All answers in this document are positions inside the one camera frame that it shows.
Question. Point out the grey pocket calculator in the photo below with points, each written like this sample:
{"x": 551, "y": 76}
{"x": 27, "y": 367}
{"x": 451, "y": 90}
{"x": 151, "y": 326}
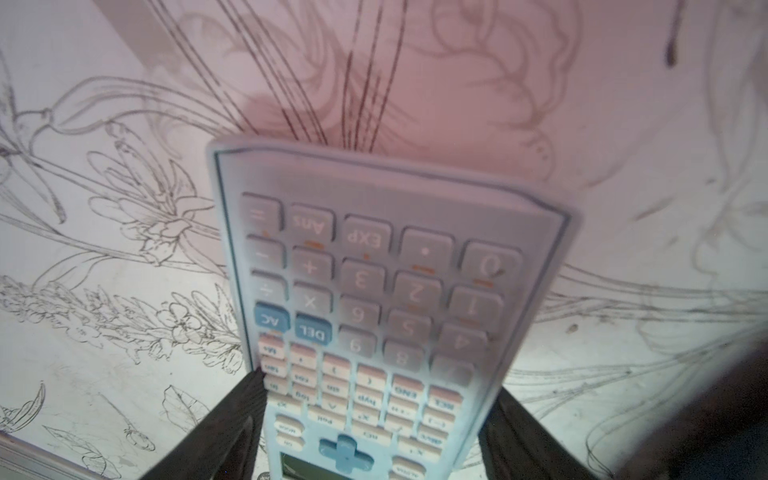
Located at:
{"x": 384, "y": 300}

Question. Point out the navy blue student backpack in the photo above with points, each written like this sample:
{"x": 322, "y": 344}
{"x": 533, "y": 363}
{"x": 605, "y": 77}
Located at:
{"x": 720, "y": 434}

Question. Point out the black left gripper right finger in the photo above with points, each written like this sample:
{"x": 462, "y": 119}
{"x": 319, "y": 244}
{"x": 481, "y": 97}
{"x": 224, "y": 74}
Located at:
{"x": 515, "y": 446}

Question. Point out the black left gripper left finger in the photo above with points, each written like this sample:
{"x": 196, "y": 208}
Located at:
{"x": 225, "y": 444}

